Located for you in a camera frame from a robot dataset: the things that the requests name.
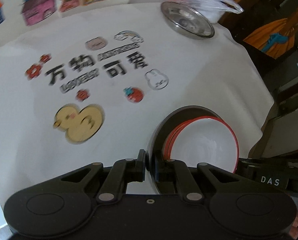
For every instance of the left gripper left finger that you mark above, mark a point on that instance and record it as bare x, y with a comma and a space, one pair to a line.
121, 173

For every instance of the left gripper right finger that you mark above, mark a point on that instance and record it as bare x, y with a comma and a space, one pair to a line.
174, 177

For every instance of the floral white ceramic bowl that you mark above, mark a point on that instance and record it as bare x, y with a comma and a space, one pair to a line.
207, 141

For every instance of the deep steel bowl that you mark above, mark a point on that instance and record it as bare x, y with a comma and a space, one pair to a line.
163, 130

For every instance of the steel plate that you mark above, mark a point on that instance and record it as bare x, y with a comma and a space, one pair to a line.
187, 17
180, 30

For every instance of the white printed table cloth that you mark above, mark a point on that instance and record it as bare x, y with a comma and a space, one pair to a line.
95, 86

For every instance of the orange dress girl painting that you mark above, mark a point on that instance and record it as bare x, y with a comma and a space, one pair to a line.
275, 38

